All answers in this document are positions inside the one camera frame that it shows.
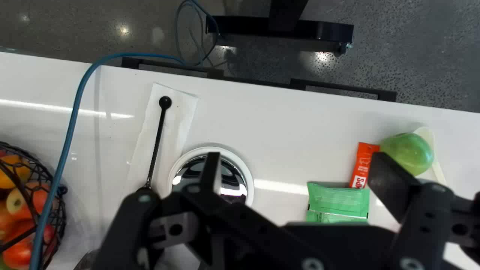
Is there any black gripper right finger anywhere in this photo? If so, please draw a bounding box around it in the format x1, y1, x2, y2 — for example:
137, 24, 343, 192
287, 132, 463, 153
367, 152, 458, 270

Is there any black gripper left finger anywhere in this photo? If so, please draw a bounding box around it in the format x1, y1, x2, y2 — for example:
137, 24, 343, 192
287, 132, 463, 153
95, 152, 224, 270

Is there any green apple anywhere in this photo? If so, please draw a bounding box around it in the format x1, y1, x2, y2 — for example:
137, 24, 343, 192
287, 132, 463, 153
380, 132, 436, 177

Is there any yellow red apple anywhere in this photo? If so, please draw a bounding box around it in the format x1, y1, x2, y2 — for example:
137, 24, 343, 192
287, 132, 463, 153
5, 188, 29, 216

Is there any red apple in rack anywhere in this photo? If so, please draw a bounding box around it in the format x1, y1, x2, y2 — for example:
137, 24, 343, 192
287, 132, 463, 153
2, 237, 37, 269

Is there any round silver white scale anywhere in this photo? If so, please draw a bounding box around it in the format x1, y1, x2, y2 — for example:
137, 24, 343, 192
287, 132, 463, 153
169, 143, 257, 207

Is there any orange packet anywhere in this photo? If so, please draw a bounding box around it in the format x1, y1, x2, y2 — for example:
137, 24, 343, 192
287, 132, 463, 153
349, 141, 382, 191

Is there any white paper napkin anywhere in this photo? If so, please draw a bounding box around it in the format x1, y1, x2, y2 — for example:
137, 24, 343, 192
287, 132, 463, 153
127, 81, 200, 200

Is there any black measuring spoon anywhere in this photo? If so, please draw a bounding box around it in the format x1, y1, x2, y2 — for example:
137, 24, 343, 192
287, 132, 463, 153
146, 95, 175, 191

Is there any black floor stand base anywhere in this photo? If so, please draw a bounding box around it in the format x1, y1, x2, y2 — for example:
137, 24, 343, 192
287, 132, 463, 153
208, 0, 356, 54

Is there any orange fruit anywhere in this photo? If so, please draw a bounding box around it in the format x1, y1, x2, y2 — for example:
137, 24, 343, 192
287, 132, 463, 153
0, 155, 28, 191

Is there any blue cable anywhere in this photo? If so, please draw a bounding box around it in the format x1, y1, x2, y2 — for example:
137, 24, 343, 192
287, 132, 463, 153
29, 0, 223, 270

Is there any black wire two-tier fruit rack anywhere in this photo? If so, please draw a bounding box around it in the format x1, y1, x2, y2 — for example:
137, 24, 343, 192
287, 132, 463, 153
0, 141, 70, 270

